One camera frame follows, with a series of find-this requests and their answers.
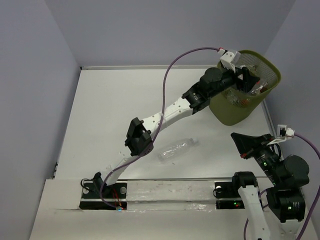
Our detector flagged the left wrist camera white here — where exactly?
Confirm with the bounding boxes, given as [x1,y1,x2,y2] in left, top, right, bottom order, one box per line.
[218,48,241,73]

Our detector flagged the green mesh waste bin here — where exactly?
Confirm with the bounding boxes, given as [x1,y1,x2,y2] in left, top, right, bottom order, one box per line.
[209,50,281,126]

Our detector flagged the orange juice bottle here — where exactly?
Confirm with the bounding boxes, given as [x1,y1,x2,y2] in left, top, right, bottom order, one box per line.
[239,97,251,108]

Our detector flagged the red cap red label bottle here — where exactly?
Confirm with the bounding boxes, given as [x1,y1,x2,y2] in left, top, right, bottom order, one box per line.
[249,80,269,96]

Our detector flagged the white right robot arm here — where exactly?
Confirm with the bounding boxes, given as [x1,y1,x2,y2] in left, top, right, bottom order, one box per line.
[230,132,310,240]

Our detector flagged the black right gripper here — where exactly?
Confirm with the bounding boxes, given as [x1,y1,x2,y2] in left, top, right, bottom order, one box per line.
[230,131,283,185]

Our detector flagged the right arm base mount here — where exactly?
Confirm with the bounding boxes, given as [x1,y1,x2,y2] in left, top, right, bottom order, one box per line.
[212,181,245,210]

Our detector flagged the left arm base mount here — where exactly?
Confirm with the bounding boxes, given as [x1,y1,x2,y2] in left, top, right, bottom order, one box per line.
[79,178,128,211]

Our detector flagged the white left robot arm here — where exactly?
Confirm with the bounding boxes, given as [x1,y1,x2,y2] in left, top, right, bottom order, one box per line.
[92,66,260,199]

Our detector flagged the clear bottle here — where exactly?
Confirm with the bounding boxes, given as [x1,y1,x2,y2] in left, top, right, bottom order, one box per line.
[156,137,199,162]

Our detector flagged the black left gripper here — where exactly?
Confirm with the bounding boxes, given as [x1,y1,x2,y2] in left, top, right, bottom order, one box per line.
[207,63,259,99]

